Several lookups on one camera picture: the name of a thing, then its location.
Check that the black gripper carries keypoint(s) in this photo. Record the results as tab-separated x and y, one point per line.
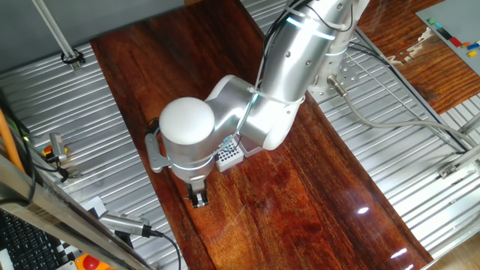
197	186

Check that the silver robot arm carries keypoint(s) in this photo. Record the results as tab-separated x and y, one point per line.
292	56

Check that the white pipette tip rack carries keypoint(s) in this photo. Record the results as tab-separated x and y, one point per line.
230	163

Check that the clear plastic box lid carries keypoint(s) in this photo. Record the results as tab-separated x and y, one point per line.
251	151

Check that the glossy brown wooden board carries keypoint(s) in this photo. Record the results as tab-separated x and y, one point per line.
281	206

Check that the red emergency stop button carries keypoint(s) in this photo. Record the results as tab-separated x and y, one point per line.
90	262

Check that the black keyboard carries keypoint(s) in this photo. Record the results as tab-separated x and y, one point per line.
26	247

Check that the orange pole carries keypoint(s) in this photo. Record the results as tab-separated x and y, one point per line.
7	142

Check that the slanted metal pole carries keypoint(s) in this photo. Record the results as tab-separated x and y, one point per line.
56	35

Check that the aluminium profile bar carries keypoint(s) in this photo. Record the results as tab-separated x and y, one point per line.
470	125
459	162

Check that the green block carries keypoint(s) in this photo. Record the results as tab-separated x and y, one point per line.
431	21

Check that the teal block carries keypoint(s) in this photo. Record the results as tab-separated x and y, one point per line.
438	25

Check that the black block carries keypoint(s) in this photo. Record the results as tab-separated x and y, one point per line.
444	33

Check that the red block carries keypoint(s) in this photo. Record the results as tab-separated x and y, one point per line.
455	41

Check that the orange block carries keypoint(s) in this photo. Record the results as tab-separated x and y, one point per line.
465	44

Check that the yellow block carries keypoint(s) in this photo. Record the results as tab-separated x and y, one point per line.
471	53

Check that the blue block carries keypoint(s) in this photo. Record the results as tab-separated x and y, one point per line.
473	46

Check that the grey board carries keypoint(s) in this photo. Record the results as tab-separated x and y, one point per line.
457	18

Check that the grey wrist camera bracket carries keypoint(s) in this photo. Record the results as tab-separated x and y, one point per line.
153	157

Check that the silver ribbed camera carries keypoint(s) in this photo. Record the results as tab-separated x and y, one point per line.
123	223

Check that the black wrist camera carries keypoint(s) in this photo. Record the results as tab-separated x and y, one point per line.
152	126

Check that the steel frame beam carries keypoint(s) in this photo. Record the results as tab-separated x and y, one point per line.
56	215

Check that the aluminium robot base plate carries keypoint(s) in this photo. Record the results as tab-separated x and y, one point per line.
348	75

